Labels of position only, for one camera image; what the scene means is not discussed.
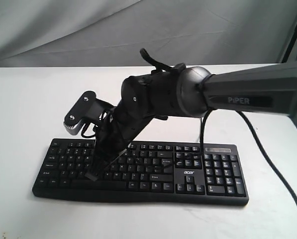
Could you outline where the black acer keyboard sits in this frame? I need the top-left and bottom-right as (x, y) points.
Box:
(32, 138), (249, 206)

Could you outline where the grey fabric backdrop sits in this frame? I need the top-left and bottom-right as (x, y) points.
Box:
(0, 0), (291, 67)

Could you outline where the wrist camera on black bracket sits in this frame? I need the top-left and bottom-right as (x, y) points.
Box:
(63, 91), (114, 135)

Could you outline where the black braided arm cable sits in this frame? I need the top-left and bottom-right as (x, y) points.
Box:
(237, 111), (297, 239)

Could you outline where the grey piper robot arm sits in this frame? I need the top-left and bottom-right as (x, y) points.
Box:
(86, 62), (297, 181)

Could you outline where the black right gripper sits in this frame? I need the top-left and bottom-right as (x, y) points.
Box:
(85, 104), (153, 181)

